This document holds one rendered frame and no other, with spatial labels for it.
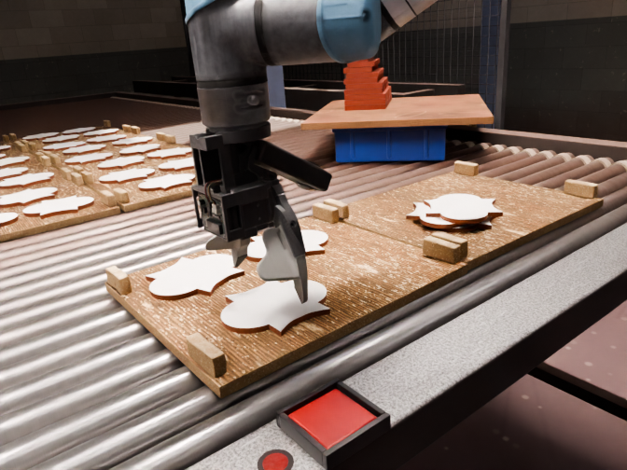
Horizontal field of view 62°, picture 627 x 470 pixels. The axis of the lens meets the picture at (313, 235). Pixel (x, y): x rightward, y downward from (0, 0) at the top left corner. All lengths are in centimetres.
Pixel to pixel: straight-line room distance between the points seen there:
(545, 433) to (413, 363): 140
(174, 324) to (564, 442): 151
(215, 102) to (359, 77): 111
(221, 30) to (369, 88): 112
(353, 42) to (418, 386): 34
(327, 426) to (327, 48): 35
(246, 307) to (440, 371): 25
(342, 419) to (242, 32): 37
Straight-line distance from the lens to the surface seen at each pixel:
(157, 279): 80
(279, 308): 66
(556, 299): 76
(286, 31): 52
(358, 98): 164
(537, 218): 99
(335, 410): 52
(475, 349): 63
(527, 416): 203
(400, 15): 64
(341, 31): 51
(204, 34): 56
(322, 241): 86
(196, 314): 69
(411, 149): 147
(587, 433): 202
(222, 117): 56
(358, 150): 148
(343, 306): 67
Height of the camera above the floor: 126
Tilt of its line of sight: 21 degrees down
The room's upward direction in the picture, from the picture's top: 4 degrees counter-clockwise
